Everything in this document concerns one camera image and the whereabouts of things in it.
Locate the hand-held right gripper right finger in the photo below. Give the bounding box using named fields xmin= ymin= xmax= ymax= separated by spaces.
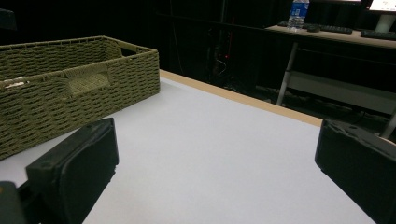
xmin=315 ymin=119 xmax=396 ymax=224

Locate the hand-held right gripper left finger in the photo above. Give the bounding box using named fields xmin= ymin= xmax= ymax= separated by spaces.
xmin=25 ymin=117 xmax=120 ymax=224

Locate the green woven basket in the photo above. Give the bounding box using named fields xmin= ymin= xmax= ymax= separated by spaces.
xmin=0 ymin=35 xmax=162 ymax=161

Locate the white table mat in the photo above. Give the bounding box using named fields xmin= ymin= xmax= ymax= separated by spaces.
xmin=0 ymin=77 xmax=376 ymax=224

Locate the wooden desk with white legs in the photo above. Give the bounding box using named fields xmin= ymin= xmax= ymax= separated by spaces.
xmin=265 ymin=24 xmax=396 ymax=139

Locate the long black keyboard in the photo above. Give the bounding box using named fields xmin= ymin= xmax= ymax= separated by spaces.
xmin=276 ymin=21 xmax=353 ymax=35

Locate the computer monitor white stand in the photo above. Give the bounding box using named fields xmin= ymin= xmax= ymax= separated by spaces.
xmin=368 ymin=0 xmax=396 ymax=33

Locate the clear water bottle blue label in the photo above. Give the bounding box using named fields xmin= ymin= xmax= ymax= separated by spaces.
xmin=287 ymin=0 xmax=311 ymax=33

